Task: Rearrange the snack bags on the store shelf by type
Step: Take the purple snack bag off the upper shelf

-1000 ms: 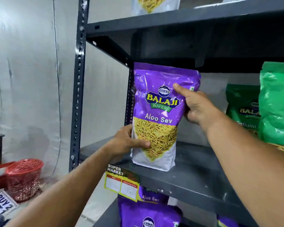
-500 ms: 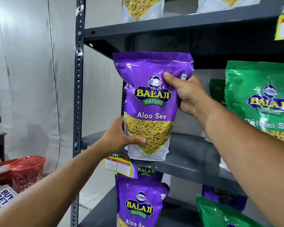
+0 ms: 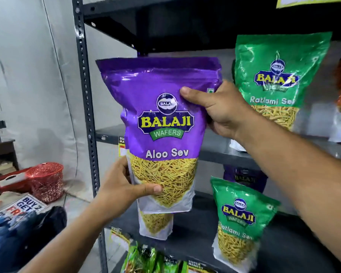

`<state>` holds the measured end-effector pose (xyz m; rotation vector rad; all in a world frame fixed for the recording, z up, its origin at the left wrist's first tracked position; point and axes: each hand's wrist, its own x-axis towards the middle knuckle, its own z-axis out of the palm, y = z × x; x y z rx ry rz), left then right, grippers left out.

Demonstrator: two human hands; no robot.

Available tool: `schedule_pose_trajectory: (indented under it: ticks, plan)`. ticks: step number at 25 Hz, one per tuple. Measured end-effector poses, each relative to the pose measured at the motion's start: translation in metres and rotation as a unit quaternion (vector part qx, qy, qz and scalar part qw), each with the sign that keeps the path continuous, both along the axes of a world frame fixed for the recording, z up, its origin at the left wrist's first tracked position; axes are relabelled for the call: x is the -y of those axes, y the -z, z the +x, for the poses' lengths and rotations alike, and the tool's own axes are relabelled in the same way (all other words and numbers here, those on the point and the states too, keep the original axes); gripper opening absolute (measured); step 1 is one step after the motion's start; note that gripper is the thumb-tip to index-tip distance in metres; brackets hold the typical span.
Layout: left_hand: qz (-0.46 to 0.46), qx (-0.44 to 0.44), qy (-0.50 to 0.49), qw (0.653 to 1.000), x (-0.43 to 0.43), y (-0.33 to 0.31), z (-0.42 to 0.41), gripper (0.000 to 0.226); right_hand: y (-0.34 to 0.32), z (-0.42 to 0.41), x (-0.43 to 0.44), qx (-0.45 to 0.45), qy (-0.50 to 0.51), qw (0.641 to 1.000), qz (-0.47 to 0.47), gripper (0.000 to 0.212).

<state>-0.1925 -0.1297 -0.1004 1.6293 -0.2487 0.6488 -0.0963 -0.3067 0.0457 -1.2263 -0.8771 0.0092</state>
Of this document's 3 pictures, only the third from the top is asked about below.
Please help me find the red plastic crate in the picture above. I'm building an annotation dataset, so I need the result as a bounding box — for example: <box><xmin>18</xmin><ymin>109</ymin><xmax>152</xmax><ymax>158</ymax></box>
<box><xmin>0</xmin><ymin>167</ymin><xmax>32</xmax><ymax>197</ymax></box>

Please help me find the dark wooden table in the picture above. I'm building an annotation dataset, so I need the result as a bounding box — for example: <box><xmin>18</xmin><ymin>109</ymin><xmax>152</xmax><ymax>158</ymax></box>
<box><xmin>0</xmin><ymin>139</ymin><xmax>19</xmax><ymax>179</ymax></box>

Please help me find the red mesh basket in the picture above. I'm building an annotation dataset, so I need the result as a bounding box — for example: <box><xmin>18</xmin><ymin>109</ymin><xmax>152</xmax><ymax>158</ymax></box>
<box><xmin>25</xmin><ymin>162</ymin><xmax>65</xmax><ymax>204</ymax></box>

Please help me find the person's left hand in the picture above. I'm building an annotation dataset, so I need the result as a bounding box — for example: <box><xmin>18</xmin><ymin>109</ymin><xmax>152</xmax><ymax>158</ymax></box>
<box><xmin>98</xmin><ymin>156</ymin><xmax>163</xmax><ymax>222</ymax></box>

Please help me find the yellow shelf price tag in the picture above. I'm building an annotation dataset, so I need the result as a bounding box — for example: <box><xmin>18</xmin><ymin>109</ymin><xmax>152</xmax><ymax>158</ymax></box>
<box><xmin>110</xmin><ymin>226</ymin><xmax>132</xmax><ymax>251</ymax></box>
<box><xmin>118</xmin><ymin>136</ymin><xmax>128</xmax><ymax>157</ymax></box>
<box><xmin>187</xmin><ymin>260</ymin><xmax>217</xmax><ymax>273</ymax></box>

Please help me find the dark metal shelf rack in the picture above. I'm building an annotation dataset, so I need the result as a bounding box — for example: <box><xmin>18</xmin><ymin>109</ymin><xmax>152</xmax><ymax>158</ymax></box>
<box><xmin>72</xmin><ymin>0</ymin><xmax>341</xmax><ymax>273</ymax></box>

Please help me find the large green snack packet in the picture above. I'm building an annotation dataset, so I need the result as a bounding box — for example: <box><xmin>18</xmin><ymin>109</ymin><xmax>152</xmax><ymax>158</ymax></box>
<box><xmin>233</xmin><ymin>32</ymin><xmax>333</xmax><ymax>153</ymax></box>

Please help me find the large purple snack packet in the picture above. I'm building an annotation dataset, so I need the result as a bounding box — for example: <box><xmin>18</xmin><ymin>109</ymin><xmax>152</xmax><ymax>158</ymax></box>
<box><xmin>96</xmin><ymin>56</ymin><xmax>223</xmax><ymax>215</ymax></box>

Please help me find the person's left forearm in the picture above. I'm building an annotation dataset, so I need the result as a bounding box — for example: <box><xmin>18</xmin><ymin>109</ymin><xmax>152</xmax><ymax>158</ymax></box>
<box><xmin>19</xmin><ymin>194</ymin><xmax>117</xmax><ymax>273</ymax></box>

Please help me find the person's right hand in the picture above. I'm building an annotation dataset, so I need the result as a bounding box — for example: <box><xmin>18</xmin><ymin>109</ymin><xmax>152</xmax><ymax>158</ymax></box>
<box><xmin>180</xmin><ymin>80</ymin><xmax>256</xmax><ymax>140</ymax></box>

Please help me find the printed offer poster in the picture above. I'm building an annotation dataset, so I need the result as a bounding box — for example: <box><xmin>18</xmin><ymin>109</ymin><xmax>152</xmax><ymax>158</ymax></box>
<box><xmin>0</xmin><ymin>193</ymin><xmax>48</xmax><ymax>227</ymax></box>

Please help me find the yellow paper sign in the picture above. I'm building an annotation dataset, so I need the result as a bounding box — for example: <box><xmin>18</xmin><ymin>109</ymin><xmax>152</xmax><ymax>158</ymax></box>
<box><xmin>276</xmin><ymin>0</ymin><xmax>341</xmax><ymax>9</ymax></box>

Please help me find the dark blue bag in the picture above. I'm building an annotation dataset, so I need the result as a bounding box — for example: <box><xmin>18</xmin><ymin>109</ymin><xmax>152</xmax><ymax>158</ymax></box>
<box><xmin>0</xmin><ymin>206</ymin><xmax>68</xmax><ymax>273</ymax></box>

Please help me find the person's right forearm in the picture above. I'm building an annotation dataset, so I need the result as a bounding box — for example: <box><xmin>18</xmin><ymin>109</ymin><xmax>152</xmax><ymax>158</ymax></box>
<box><xmin>235</xmin><ymin>111</ymin><xmax>341</xmax><ymax>271</ymax></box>

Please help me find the row of small green packets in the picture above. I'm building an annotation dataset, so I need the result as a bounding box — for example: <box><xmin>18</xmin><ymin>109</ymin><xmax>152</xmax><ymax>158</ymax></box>
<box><xmin>120</xmin><ymin>241</ymin><xmax>188</xmax><ymax>273</ymax></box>

